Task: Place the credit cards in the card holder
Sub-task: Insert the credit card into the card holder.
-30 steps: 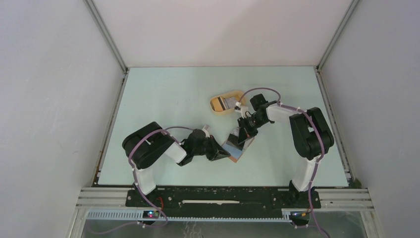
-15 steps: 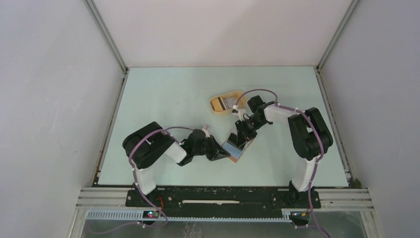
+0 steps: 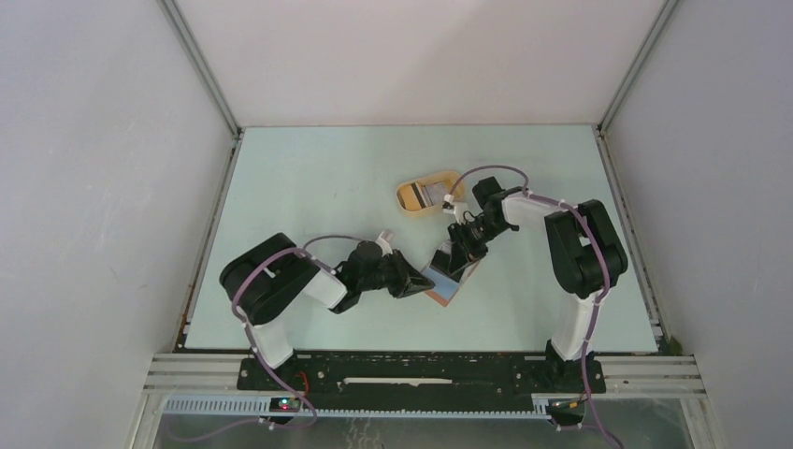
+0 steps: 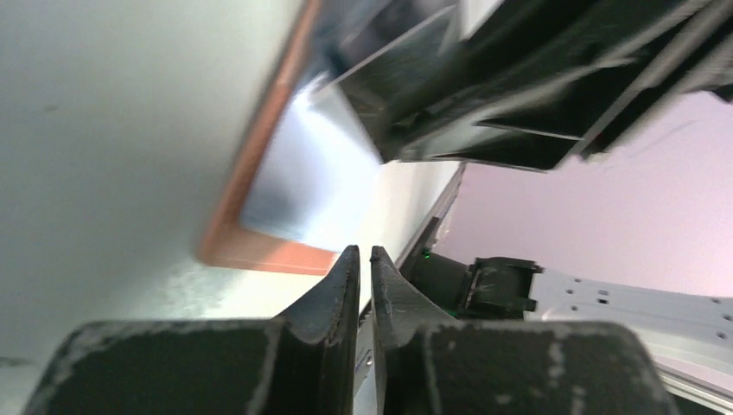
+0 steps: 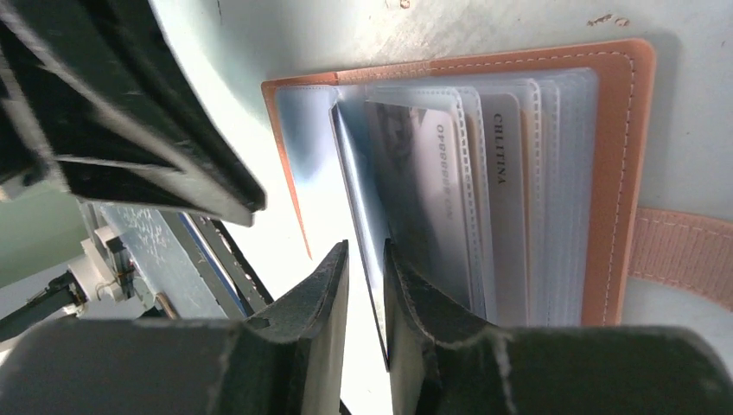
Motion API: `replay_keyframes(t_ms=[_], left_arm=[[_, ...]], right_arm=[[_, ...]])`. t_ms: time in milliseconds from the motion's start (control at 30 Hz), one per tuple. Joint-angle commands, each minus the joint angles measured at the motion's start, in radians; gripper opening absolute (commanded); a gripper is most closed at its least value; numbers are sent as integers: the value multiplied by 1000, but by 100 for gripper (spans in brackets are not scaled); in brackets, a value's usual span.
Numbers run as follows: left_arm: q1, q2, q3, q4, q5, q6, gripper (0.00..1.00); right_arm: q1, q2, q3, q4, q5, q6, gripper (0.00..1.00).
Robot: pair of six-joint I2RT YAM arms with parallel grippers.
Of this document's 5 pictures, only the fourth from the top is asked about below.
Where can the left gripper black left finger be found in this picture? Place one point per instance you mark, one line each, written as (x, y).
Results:
(298, 362)

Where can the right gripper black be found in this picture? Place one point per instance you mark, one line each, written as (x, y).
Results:
(548, 79)

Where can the aluminium frame front rail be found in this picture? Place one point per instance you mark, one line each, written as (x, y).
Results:
(435, 212)

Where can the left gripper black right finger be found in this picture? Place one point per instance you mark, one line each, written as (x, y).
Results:
(480, 358)

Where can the brown leather card holder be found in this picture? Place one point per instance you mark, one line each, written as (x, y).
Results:
(306, 170)

